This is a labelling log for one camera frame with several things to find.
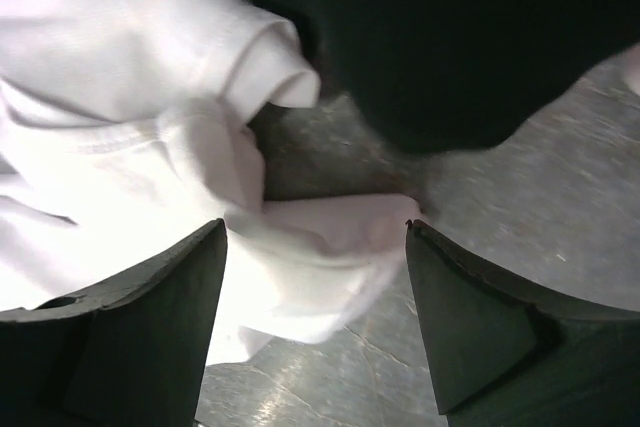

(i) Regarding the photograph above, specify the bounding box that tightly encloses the white t shirt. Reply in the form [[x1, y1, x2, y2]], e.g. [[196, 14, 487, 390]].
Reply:
[[1, 0, 419, 365]]

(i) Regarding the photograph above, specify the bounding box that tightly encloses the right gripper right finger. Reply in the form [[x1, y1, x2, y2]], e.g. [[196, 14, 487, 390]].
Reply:
[[406, 220, 639, 426]]

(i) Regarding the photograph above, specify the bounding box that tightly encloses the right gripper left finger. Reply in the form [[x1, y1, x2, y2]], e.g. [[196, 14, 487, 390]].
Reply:
[[1, 220, 227, 426]]

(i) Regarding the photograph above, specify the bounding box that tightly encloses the black t shirt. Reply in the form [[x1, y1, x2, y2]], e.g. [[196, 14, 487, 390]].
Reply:
[[253, 0, 639, 155]]

